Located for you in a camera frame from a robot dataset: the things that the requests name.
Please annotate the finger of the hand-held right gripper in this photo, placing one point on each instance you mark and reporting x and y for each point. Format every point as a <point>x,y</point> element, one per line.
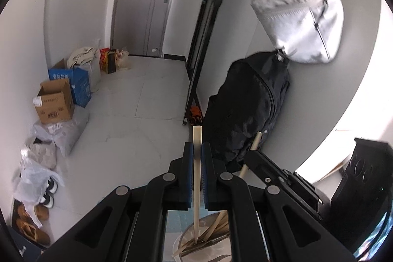
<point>264,168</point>

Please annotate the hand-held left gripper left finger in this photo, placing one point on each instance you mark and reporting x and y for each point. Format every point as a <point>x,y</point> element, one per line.
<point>188,182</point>

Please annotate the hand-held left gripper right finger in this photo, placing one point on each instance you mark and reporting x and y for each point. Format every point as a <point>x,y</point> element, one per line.
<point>207,182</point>

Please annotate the slim wooden chopstick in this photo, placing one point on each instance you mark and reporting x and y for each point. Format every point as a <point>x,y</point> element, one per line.
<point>256,140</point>
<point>197,163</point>

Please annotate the bundle of wooden chopsticks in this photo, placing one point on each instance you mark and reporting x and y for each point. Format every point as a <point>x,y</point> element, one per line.
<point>215,231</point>

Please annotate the grey white utensil holder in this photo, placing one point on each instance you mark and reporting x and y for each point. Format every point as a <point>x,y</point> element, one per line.
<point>184,245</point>

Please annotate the white shoulder bag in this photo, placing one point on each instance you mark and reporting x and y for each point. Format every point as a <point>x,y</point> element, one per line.
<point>304,19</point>

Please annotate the blue checked tablecloth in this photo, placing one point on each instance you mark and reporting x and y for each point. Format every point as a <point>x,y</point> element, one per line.
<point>178,222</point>

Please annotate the black backpack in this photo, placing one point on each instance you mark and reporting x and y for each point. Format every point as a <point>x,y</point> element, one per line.
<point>245,108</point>

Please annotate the orange black item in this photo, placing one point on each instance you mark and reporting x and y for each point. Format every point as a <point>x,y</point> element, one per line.
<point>195,115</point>

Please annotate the gold-rimmed bright panel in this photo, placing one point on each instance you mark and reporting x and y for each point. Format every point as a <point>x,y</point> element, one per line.
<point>359,96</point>

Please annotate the grey plastic mailer bag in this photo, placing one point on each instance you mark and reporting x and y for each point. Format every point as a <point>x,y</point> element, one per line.
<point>66,136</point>

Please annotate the black white sneakers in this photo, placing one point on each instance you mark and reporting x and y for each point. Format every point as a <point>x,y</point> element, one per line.
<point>50,193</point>

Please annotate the blue cardboard box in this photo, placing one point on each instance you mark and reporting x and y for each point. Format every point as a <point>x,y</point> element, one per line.
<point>79,87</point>

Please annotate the black coat rack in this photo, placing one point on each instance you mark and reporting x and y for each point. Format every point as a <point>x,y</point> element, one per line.
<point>205,35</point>

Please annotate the beige white plastic bag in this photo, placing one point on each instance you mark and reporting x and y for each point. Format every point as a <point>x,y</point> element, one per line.
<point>41,153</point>

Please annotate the brown shoe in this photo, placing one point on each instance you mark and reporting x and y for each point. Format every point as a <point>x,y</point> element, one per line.
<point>40,211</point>
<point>33,233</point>

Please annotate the brown cardboard box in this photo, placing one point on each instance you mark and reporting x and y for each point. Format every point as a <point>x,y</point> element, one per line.
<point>53,105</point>

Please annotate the clear plastic bag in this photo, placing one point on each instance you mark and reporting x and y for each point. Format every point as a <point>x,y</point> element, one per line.
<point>32,179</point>

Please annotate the beige cloth bag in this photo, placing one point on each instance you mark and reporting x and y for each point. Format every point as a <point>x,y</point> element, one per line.
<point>80,56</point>

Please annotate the dark blue shoe box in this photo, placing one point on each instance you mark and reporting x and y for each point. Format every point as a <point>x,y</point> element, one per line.
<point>21,245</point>

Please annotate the grey door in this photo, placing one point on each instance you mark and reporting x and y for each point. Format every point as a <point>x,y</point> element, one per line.
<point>144,4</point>

